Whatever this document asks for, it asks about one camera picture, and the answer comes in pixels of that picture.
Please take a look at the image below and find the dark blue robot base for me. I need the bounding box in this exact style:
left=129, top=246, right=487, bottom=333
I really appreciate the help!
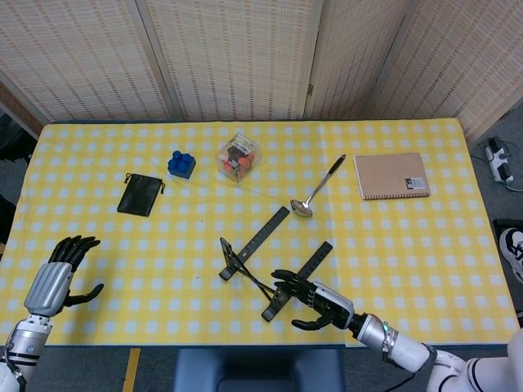
left=173, top=349, right=346, bottom=392

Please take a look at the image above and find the white power strip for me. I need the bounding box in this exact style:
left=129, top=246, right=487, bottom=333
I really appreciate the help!
left=485, top=137, right=515, bottom=184

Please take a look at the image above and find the yellow floor tape strip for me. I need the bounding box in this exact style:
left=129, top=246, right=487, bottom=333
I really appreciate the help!
left=122, top=347, right=142, bottom=392

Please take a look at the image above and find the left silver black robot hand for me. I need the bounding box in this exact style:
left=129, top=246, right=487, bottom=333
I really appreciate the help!
left=23, top=235, right=105, bottom=322

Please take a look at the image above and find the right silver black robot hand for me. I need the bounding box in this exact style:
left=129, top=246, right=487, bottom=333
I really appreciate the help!
left=270, top=268, right=355, bottom=332

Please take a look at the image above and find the yellow white checked tablecloth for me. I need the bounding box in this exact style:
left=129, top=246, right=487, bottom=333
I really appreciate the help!
left=0, top=118, right=522, bottom=348

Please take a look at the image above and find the dark bulky object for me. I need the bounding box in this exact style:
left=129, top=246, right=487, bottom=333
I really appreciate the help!
left=0, top=109, right=38, bottom=164

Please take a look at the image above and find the black folding laptop stand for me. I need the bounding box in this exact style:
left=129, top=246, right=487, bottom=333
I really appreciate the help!
left=218, top=206, right=334, bottom=323

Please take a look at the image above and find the black white sneaker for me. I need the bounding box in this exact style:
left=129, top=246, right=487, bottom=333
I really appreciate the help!
left=498, top=227, right=523, bottom=285

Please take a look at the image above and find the woven bamboo folding screen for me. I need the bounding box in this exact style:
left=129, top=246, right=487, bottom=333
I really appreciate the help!
left=0, top=0, right=523, bottom=144

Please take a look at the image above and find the clear plastic box with toys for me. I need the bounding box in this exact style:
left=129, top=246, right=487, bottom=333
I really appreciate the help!
left=217, top=132, right=262, bottom=185

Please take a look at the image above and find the brown spiral notebook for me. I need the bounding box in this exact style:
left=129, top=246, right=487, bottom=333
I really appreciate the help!
left=353, top=153, right=431, bottom=202

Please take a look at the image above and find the metal ladle with black handle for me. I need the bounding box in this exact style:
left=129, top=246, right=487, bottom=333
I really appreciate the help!
left=289, top=154, right=347, bottom=219

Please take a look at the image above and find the black drawstring pouch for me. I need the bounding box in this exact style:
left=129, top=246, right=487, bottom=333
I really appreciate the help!
left=116, top=172, right=166, bottom=217

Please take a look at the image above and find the blue toy building block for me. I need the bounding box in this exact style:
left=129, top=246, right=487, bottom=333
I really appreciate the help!
left=166, top=149, right=197, bottom=180

